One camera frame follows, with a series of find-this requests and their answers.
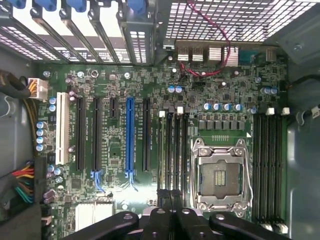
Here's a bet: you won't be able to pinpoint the black RAM slot white latch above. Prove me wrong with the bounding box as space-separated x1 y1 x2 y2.
158 110 166 191
265 107 277 232
275 107 290 235
173 106 184 191

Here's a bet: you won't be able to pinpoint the silver CPU socket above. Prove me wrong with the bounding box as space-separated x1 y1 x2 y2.
190 136 253 219

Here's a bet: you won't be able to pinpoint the silver chipset heat sink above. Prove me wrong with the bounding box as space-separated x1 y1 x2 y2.
74 201 116 232

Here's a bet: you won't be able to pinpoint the long black expansion slot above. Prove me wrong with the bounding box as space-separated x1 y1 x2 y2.
92 96 102 172
75 96 86 171
142 97 151 172

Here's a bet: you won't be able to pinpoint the blue expansion slot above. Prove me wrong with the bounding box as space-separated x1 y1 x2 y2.
124 96 136 174

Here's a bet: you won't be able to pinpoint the short black expansion slot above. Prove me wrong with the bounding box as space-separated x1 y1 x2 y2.
109 97 119 120

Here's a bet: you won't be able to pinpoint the grey metal PC case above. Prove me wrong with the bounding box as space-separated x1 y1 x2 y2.
0 0 320 240

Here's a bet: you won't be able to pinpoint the white PCI expansion slot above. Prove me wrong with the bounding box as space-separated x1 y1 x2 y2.
55 91 70 166

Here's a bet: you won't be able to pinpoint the green motherboard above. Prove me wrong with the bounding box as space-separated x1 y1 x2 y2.
37 62 288 233

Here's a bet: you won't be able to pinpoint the silver rear port block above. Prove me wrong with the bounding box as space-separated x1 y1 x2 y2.
174 45 277 68

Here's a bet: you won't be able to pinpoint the black power connector coloured wires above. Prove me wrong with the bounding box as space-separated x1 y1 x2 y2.
11 157 48 204

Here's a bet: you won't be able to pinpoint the white power connector yellow wires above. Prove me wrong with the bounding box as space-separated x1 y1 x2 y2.
23 77 49 131

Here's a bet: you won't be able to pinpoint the perforated metal slot bracket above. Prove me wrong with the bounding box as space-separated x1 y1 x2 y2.
119 18 154 65

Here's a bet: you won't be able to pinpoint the thin black wire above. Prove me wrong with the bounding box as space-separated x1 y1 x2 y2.
286 74 320 89

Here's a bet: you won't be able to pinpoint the red and black wire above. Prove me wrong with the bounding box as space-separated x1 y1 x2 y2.
179 0 239 76

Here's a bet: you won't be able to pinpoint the black sleeved cable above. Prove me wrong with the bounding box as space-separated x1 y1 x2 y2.
0 69 31 99

